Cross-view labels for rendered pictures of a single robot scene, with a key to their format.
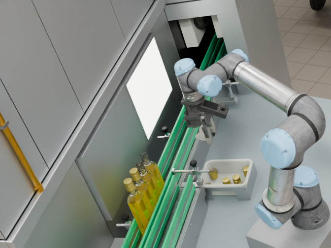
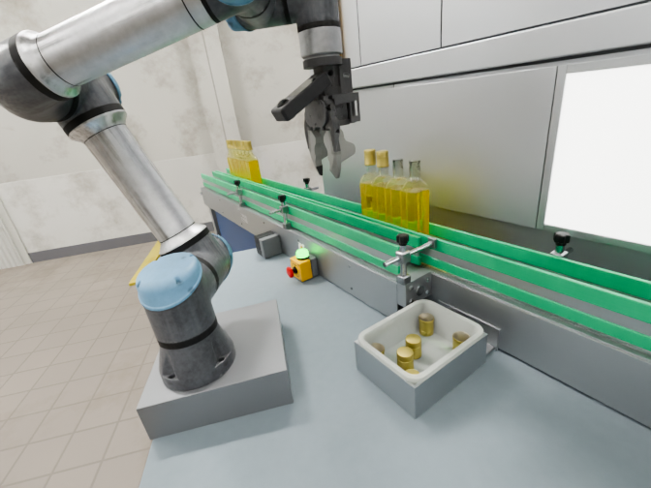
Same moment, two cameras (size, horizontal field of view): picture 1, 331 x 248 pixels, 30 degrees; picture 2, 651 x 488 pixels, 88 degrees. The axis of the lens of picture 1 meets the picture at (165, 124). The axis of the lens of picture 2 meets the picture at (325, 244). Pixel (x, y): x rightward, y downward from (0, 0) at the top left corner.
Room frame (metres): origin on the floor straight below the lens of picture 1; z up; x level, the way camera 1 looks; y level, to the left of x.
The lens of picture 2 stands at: (2.23, -0.76, 1.31)
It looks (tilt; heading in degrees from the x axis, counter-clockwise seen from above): 23 degrees down; 119
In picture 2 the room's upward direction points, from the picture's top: 7 degrees counter-clockwise
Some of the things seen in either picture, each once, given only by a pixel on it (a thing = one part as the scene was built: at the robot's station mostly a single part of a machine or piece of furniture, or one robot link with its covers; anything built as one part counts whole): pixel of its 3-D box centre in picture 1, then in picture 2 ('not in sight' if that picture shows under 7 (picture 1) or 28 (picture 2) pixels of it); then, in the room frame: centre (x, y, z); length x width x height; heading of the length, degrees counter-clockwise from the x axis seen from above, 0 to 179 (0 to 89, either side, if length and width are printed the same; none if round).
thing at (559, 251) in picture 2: (164, 139); (562, 259); (2.35, 0.03, 0.94); 0.07 x 0.04 x 0.13; 61
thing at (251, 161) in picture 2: not in sight; (253, 168); (1.05, 0.67, 1.02); 0.06 x 0.06 x 0.28; 61
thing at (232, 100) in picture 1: (226, 93); not in sight; (2.60, -0.34, 0.90); 0.17 x 0.05 x 0.23; 61
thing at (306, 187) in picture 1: (301, 186); (177, 293); (1.68, -0.39, 1.00); 0.13 x 0.12 x 0.14; 115
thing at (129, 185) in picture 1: (129, 184); (369, 157); (1.87, 0.21, 1.14); 0.04 x 0.04 x 0.04
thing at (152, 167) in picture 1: (154, 182); (415, 217); (2.02, 0.13, 0.99); 0.06 x 0.06 x 0.21; 60
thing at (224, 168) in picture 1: (227, 179); (419, 349); (2.10, -0.17, 0.80); 0.22 x 0.17 x 0.09; 61
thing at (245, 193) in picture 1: (222, 180); (428, 346); (2.11, -0.15, 0.79); 0.27 x 0.17 x 0.08; 61
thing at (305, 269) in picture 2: not in sight; (303, 267); (1.64, 0.12, 0.79); 0.07 x 0.07 x 0.07; 61
